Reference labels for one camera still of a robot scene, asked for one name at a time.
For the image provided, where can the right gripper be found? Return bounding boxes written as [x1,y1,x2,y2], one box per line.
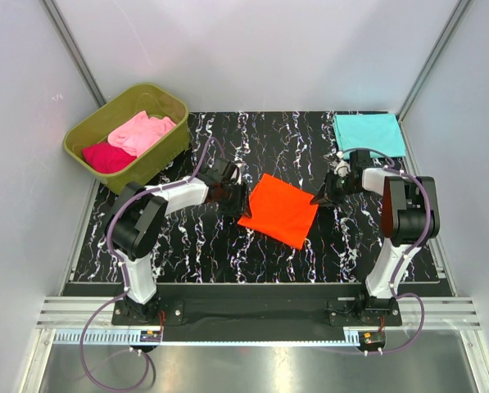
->
[310,170,361,207]

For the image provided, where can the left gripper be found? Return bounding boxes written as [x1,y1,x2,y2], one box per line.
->
[218,181,251,219]

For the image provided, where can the orange t shirt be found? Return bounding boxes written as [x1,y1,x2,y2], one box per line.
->
[238,174,318,250]

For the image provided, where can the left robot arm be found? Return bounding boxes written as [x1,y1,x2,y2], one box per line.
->
[105,158,251,324]

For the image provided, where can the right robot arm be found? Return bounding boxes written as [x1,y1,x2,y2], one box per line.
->
[311,148,440,327]

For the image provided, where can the folded teal t shirt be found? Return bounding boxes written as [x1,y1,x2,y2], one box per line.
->
[333,114,406,160]

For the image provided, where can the pink t shirt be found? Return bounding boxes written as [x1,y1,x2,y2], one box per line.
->
[107,111,176,157]

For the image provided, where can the magenta t shirt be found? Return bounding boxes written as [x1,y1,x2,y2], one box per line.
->
[82,142,136,174]

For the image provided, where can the olive green plastic bin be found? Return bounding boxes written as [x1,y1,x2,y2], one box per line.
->
[62,84,190,194]

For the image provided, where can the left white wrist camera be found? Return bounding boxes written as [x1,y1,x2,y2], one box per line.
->
[229,164,242,184]

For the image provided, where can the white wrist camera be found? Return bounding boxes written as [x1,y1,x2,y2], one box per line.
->
[333,151,351,178]
[229,164,242,184]

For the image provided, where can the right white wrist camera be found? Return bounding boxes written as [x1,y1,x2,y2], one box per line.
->
[333,151,351,178]

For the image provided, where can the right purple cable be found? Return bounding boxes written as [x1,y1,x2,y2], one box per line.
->
[336,147,436,355]

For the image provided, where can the purple cable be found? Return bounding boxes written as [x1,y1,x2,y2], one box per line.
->
[336,147,436,355]
[79,137,229,388]

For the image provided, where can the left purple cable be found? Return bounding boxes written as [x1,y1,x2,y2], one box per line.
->
[79,137,229,388]

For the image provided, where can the slotted cable duct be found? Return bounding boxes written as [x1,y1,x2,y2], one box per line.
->
[54,328,385,348]

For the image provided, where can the right aluminium frame post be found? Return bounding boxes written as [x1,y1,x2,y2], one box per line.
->
[396,0,473,123]

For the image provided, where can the aluminium frame post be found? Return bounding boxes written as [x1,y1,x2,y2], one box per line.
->
[396,0,473,123]
[40,0,106,107]

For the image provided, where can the left aluminium frame post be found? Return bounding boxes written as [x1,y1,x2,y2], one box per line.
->
[40,0,106,107]

